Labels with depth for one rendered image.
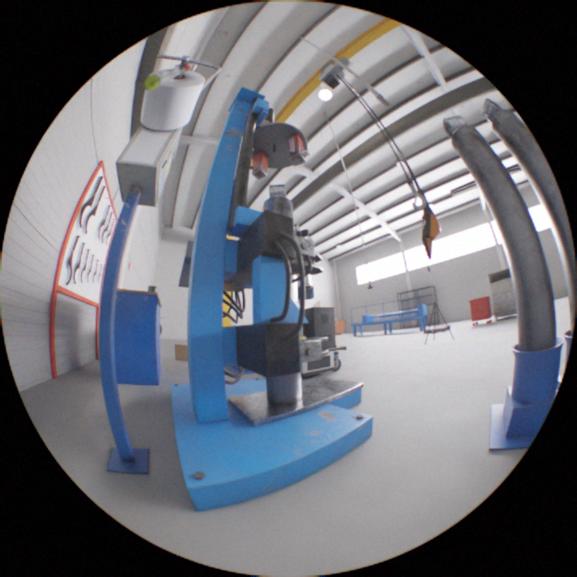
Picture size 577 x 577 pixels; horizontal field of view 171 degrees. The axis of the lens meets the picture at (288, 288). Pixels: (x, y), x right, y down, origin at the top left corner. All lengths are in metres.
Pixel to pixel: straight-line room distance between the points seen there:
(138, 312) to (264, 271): 1.58
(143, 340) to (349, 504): 1.98
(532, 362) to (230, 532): 1.13
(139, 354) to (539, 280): 2.72
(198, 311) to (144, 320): 1.22
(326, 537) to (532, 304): 1.01
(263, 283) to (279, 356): 0.28
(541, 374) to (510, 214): 0.65
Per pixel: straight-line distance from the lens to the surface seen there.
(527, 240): 1.00
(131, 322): 2.11
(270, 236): 0.79
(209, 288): 0.96
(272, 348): 0.70
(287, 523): 0.69
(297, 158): 1.68
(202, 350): 0.93
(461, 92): 6.84
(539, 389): 1.02
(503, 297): 8.26
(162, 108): 0.99
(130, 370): 2.16
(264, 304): 0.74
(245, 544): 0.65
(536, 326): 0.98
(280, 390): 1.12
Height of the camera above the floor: 0.58
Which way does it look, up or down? 12 degrees up
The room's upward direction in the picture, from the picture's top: 2 degrees counter-clockwise
